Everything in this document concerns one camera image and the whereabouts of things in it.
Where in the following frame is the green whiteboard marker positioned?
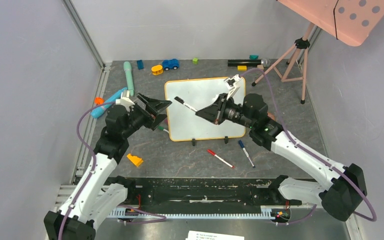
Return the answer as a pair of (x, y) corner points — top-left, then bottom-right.
(157, 126), (170, 134)

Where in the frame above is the white cable duct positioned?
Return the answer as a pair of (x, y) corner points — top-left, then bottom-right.
(107, 206), (288, 221)

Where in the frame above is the yellow oval toy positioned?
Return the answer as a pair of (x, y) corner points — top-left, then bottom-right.
(151, 64), (164, 76)

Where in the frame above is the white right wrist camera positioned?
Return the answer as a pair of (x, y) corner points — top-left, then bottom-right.
(223, 74), (242, 100)

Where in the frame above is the blue toy crayon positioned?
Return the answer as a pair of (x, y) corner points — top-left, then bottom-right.
(90, 87), (128, 119)

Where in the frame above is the dark blue block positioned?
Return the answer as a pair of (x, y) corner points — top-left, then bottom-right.
(136, 60), (145, 70)

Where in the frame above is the mint green toy crayon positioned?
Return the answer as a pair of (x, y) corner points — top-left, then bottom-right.
(123, 61), (135, 96)

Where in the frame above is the green cube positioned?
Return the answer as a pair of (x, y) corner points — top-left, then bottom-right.
(192, 57), (199, 65)

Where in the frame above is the orange framed whiteboard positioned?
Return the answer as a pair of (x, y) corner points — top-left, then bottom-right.
(164, 76), (246, 142)

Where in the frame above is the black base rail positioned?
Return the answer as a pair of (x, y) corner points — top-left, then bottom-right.
(76, 176), (339, 215)

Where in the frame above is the pink tripod stand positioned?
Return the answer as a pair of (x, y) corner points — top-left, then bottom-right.
(264, 22), (315, 105)

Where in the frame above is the black microphone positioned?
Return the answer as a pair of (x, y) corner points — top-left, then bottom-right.
(227, 58), (271, 67)

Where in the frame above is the red whiteboard marker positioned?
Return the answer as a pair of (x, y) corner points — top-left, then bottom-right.
(206, 149), (235, 169)

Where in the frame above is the black whiteboard marker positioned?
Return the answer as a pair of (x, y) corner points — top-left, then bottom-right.
(174, 96), (198, 113)

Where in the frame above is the pink perforated tray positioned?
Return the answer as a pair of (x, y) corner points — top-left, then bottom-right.
(279, 0), (384, 47)

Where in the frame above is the blue toy car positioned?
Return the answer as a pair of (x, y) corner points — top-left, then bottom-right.
(162, 58), (180, 71)

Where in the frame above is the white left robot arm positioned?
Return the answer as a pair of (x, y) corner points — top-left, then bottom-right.
(44, 93), (172, 240)

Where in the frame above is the blue whiteboard marker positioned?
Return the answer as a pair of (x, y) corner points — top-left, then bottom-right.
(238, 140), (256, 168)

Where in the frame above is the yellow block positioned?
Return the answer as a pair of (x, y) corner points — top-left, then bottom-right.
(237, 65), (248, 72)

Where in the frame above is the printed paper sheet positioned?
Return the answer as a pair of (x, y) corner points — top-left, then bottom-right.
(185, 230), (245, 240)

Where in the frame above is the teal block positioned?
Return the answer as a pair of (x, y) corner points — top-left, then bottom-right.
(249, 54), (259, 60)

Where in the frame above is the beige wooden block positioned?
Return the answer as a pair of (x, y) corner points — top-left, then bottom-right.
(257, 64), (265, 71)

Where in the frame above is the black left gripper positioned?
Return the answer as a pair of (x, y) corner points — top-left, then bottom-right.
(121, 92), (172, 138)

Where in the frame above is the orange wedge block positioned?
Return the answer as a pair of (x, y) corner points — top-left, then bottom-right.
(126, 153), (144, 167)

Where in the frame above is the orange toy piece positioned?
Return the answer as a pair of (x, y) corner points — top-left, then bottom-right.
(94, 97), (105, 106)

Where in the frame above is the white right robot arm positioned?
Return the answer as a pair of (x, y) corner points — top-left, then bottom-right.
(195, 93), (367, 222)

